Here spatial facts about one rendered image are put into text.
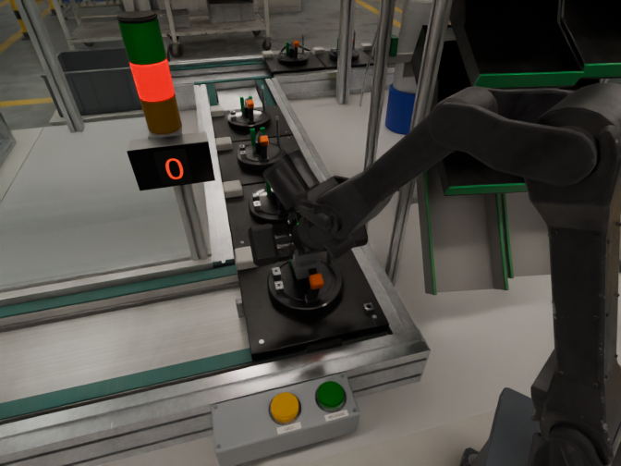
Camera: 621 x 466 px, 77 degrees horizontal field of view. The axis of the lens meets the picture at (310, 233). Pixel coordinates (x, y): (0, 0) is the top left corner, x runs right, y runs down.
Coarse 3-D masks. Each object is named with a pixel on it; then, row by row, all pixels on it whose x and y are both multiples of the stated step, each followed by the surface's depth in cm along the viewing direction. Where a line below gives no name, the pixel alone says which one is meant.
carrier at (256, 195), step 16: (224, 192) 96; (240, 192) 96; (256, 192) 92; (272, 192) 89; (240, 208) 93; (256, 208) 88; (272, 208) 90; (240, 224) 89; (256, 224) 89; (272, 224) 87; (288, 224) 88; (240, 240) 84
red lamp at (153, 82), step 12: (132, 72) 54; (144, 72) 53; (156, 72) 53; (168, 72) 55; (144, 84) 54; (156, 84) 54; (168, 84) 55; (144, 96) 55; (156, 96) 55; (168, 96) 56
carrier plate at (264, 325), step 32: (352, 256) 81; (256, 288) 74; (352, 288) 74; (256, 320) 68; (288, 320) 68; (320, 320) 68; (352, 320) 68; (384, 320) 68; (256, 352) 63; (288, 352) 65
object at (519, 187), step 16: (416, 48) 68; (448, 48) 68; (416, 64) 68; (448, 64) 71; (416, 80) 68; (448, 80) 69; (464, 80) 69; (448, 96) 67; (448, 160) 62; (464, 160) 62; (448, 176) 58; (464, 176) 61; (480, 176) 61; (496, 176) 61; (512, 176) 61; (448, 192) 58; (464, 192) 59; (480, 192) 59; (496, 192) 60; (512, 192) 60
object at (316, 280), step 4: (312, 268) 64; (312, 272) 64; (316, 272) 64; (312, 276) 62; (316, 276) 62; (320, 276) 62; (312, 280) 62; (316, 280) 62; (320, 280) 62; (312, 284) 62; (316, 284) 62; (320, 284) 62; (312, 288) 62; (316, 288) 64; (312, 292) 65; (316, 292) 66; (308, 296) 68; (312, 296) 67; (316, 296) 67
